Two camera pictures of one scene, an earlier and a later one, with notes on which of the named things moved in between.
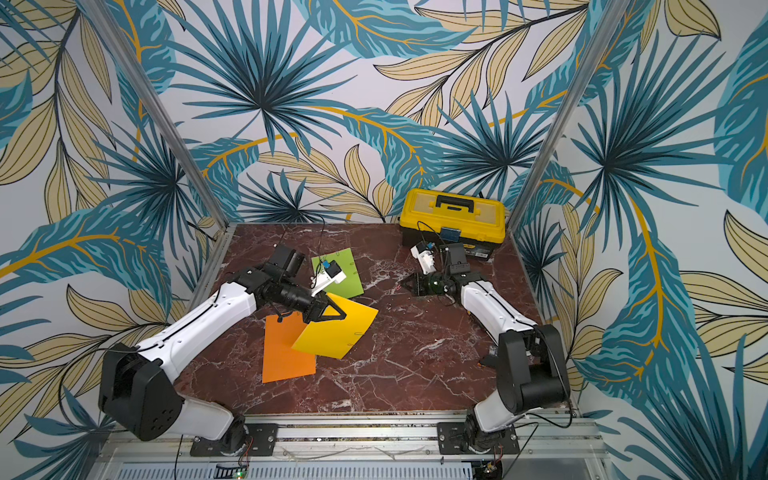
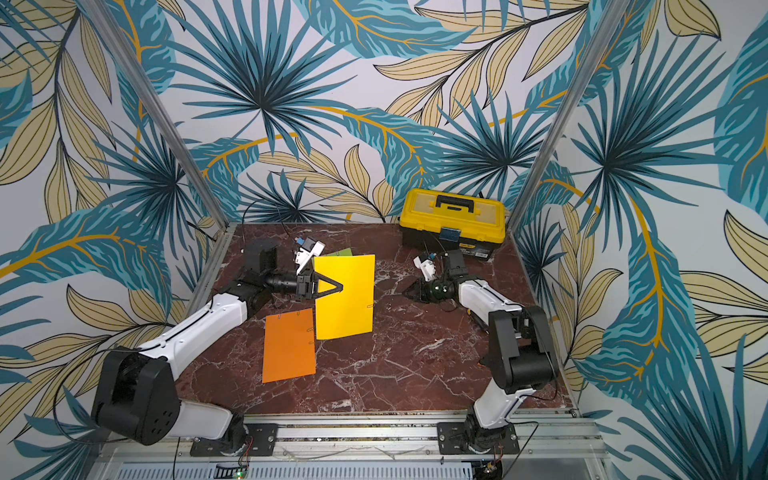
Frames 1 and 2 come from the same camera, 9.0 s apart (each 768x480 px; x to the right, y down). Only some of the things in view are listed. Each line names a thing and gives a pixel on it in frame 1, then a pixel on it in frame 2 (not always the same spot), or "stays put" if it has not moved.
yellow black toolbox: [453, 217] stays put
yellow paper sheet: [336, 338] -> [350, 311]
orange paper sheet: [281, 361] stays put
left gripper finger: [325, 318] -> [335, 290]
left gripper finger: [339, 310] -> [328, 280]
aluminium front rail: [561, 441] stays put
